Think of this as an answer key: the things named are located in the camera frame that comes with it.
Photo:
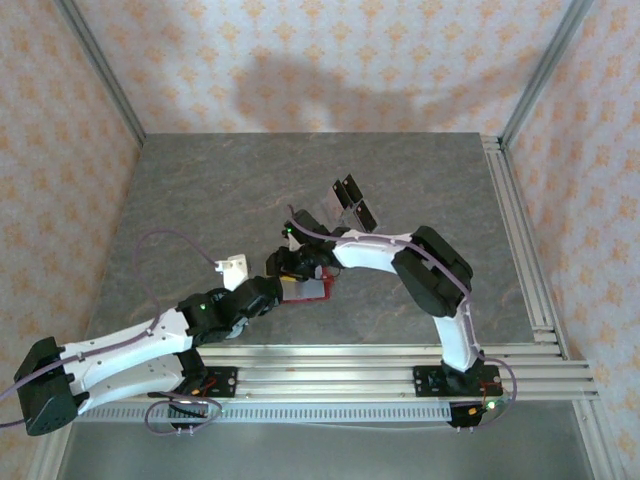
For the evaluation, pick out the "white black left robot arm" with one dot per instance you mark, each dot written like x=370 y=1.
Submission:
x=120 y=360

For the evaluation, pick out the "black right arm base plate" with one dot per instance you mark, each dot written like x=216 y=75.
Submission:
x=425 y=380

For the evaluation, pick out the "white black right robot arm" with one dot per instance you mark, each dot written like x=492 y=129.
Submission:
x=430 y=270

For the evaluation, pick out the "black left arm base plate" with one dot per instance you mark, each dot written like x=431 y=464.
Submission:
x=222 y=382

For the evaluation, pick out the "aluminium side rail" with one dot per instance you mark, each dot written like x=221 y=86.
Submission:
x=520 y=240

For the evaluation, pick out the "aluminium front rail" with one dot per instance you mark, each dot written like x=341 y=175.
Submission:
x=325 y=372

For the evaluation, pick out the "aluminium frame post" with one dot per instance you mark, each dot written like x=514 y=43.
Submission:
x=545 y=70
x=102 y=70

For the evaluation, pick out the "red leather card holder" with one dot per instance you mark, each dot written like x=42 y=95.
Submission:
x=310 y=290

